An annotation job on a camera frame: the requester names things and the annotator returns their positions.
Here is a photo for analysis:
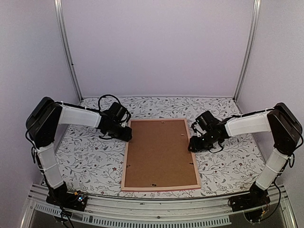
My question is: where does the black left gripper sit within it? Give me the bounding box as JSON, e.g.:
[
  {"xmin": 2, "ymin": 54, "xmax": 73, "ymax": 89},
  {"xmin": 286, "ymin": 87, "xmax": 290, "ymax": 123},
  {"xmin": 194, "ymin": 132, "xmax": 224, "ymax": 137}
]
[{"xmin": 105, "ymin": 122, "xmax": 132, "ymax": 142}]

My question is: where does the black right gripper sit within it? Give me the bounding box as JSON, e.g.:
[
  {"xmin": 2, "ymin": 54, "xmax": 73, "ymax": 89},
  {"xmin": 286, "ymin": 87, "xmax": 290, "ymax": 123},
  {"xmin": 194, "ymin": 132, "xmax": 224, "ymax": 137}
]
[{"xmin": 189, "ymin": 130, "xmax": 216, "ymax": 152}]

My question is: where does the brown backing board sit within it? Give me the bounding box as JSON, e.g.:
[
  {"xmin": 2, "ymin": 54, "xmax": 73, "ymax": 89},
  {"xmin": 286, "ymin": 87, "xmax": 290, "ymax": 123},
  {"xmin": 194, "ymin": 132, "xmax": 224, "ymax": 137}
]
[{"xmin": 123, "ymin": 120, "xmax": 198, "ymax": 188}]

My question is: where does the pink wooden picture frame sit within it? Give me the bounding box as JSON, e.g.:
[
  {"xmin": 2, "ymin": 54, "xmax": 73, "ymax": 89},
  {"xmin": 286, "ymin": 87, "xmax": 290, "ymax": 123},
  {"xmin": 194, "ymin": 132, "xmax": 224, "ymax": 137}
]
[{"xmin": 120, "ymin": 118, "xmax": 201, "ymax": 192}]

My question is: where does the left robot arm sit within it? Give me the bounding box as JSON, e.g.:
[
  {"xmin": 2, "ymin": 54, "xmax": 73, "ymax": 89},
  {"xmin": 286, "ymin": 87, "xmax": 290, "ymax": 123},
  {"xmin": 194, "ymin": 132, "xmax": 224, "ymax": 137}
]
[{"xmin": 25, "ymin": 97, "xmax": 132, "ymax": 206}]

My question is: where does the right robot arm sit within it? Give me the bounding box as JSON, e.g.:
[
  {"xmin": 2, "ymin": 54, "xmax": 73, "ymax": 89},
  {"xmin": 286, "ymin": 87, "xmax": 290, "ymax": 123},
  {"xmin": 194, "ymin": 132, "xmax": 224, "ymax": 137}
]
[{"xmin": 188, "ymin": 103, "xmax": 304, "ymax": 210}]

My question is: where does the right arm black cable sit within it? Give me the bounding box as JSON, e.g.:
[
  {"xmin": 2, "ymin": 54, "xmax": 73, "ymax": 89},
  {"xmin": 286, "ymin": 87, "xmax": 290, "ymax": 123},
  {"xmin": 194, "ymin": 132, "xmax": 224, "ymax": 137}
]
[{"xmin": 209, "ymin": 142, "xmax": 224, "ymax": 153}]

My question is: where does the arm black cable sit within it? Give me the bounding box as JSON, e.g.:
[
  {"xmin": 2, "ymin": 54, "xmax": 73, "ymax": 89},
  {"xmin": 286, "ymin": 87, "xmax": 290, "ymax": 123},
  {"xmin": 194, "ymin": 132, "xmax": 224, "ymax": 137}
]
[
  {"xmin": 209, "ymin": 142, "xmax": 224, "ymax": 153},
  {"xmin": 97, "ymin": 94, "xmax": 122, "ymax": 112}
]

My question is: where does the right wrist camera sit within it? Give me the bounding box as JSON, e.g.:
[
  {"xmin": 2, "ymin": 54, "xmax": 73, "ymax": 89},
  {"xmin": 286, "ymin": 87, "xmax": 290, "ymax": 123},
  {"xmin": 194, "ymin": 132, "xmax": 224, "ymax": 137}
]
[{"xmin": 191, "ymin": 122, "xmax": 202, "ymax": 137}]

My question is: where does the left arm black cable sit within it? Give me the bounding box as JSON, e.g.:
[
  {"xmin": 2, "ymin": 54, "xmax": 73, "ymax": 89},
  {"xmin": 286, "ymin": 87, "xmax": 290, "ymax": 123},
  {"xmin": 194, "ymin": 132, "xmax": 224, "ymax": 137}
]
[{"xmin": 97, "ymin": 94, "xmax": 122, "ymax": 112}]

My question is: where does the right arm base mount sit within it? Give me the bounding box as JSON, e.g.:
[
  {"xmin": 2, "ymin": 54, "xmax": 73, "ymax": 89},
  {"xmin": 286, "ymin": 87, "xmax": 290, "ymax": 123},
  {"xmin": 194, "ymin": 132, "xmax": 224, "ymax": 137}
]
[{"xmin": 228, "ymin": 193, "xmax": 270, "ymax": 212}]

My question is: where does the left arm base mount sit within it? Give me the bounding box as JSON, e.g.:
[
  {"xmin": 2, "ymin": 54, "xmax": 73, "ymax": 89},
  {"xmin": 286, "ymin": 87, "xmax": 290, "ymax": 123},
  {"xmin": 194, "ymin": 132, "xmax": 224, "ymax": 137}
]
[{"xmin": 46, "ymin": 190, "xmax": 88, "ymax": 211}]

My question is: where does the left aluminium corner post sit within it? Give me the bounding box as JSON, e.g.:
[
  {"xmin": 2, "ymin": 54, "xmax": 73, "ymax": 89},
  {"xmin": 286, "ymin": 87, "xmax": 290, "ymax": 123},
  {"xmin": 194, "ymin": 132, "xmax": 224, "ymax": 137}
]
[{"xmin": 54, "ymin": 0, "xmax": 83, "ymax": 101}]

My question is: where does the aluminium corner post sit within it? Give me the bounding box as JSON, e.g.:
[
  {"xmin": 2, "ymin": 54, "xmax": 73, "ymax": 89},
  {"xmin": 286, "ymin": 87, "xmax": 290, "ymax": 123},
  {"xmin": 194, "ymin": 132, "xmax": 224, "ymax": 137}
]
[
  {"xmin": 233, "ymin": 0, "xmax": 261, "ymax": 101},
  {"xmin": 54, "ymin": 0, "xmax": 83, "ymax": 101}
]

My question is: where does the right aluminium corner post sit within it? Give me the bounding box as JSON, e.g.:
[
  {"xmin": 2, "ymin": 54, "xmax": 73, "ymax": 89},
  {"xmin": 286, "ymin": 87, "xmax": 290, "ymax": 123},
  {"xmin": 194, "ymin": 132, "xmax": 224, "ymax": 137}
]
[{"xmin": 233, "ymin": 0, "xmax": 261, "ymax": 101}]

